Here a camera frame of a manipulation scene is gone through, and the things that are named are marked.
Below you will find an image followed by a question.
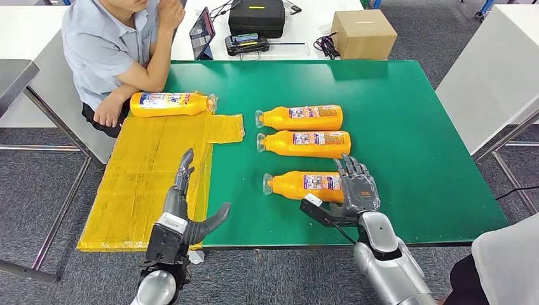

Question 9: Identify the seated person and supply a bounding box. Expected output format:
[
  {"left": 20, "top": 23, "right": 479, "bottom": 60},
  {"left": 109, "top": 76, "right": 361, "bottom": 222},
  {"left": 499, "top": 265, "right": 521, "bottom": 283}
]
[{"left": 61, "top": 0, "right": 186, "bottom": 139}]

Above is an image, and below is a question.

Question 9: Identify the black cable bundle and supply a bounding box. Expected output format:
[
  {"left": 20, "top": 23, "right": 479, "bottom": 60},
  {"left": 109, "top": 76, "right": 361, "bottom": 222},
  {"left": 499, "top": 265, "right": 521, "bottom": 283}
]
[{"left": 313, "top": 32, "right": 341, "bottom": 60}]

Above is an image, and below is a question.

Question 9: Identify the blue cart frame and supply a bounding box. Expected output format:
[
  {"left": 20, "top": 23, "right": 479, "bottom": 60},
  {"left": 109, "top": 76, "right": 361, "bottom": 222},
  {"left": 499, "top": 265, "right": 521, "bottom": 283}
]
[{"left": 370, "top": 0, "right": 495, "bottom": 21}]

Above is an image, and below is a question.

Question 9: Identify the grey desk with metal frame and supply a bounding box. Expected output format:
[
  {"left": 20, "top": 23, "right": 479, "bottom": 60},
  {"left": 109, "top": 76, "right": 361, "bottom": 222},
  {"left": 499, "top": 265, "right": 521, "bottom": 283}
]
[{"left": 0, "top": 59, "right": 92, "bottom": 285}]

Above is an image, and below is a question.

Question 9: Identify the black handheld controller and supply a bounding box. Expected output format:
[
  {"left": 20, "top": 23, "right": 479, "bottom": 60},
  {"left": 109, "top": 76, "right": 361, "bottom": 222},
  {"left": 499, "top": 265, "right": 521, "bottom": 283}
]
[{"left": 224, "top": 33, "right": 270, "bottom": 57}]

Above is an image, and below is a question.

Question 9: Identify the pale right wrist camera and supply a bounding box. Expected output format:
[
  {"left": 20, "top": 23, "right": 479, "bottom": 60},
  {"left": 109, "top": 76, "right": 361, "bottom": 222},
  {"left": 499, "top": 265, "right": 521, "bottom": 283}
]
[{"left": 299, "top": 193, "right": 358, "bottom": 228}]

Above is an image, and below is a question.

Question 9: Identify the orange plastic bottle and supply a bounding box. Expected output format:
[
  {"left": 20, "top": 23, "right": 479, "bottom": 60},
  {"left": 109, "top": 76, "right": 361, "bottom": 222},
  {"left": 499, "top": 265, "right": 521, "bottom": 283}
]
[
  {"left": 129, "top": 91, "right": 219, "bottom": 118},
  {"left": 256, "top": 130, "right": 351, "bottom": 159},
  {"left": 263, "top": 170, "right": 345, "bottom": 204},
  {"left": 254, "top": 105, "right": 344, "bottom": 132}
]

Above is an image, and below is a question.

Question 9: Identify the standing person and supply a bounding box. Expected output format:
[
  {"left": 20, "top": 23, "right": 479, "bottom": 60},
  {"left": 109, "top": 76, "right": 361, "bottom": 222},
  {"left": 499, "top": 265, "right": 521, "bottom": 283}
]
[{"left": 442, "top": 212, "right": 539, "bottom": 305}]

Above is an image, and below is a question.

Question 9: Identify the black floor cable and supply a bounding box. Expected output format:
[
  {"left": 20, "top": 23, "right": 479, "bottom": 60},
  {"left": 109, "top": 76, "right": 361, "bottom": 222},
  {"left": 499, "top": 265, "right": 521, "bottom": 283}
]
[{"left": 495, "top": 185, "right": 539, "bottom": 201}]

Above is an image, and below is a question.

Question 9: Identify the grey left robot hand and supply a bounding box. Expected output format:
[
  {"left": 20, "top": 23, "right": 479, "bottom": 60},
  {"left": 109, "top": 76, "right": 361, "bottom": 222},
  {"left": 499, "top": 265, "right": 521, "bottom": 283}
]
[{"left": 163, "top": 148, "right": 231, "bottom": 247}]

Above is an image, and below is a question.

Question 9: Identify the white table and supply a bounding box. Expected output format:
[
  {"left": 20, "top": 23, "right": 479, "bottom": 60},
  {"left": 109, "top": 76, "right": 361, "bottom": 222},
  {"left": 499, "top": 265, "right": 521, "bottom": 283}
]
[{"left": 172, "top": 0, "right": 364, "bottom": 62}]

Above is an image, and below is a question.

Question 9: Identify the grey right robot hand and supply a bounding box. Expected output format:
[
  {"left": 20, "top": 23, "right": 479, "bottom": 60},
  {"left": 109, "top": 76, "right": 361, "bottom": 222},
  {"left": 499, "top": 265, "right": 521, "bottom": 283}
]
[{"left": 330, "top": 154, "right": 381, "bottom": 220}]

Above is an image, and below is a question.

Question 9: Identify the brown cardboard box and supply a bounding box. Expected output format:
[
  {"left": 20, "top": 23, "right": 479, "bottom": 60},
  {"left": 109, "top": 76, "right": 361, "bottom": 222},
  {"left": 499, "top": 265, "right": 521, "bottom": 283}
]
[{"left": 330, "top": 10, "right": 398, "bottom": 60}]

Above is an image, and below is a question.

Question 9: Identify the black tablet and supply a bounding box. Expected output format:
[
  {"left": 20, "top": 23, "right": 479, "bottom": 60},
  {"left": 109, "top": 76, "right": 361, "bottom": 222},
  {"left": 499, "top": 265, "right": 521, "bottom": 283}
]
[{"left": 189, "top": 6, "right": 216, "bottom": 61}]

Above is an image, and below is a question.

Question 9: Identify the black carrying case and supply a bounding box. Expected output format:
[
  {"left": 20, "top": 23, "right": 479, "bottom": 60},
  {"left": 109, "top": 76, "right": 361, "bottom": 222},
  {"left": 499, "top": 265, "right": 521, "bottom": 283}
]
[{"left": 228, "top": 0, "right": 286, "bottom": 39}]

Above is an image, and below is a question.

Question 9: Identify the yellow plastic sheet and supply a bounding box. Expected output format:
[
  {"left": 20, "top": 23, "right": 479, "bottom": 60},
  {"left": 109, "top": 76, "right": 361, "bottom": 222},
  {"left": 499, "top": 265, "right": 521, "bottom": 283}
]
[{"left": 76, "top": 91, "right": 245, "bottom": 254}]

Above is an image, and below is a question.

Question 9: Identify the white desk with side panel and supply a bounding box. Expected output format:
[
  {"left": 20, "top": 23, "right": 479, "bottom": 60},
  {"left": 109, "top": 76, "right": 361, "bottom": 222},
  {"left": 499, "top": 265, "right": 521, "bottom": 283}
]
[{"left": 0, "top": 6, "right": 116, "bottom": 166}]

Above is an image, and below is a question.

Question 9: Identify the white desk with metal legs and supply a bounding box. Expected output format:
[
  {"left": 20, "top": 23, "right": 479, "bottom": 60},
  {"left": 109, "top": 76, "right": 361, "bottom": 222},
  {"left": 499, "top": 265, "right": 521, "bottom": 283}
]
[{"left": 435, "top": 4, "right": 539, "bottom": 215}]

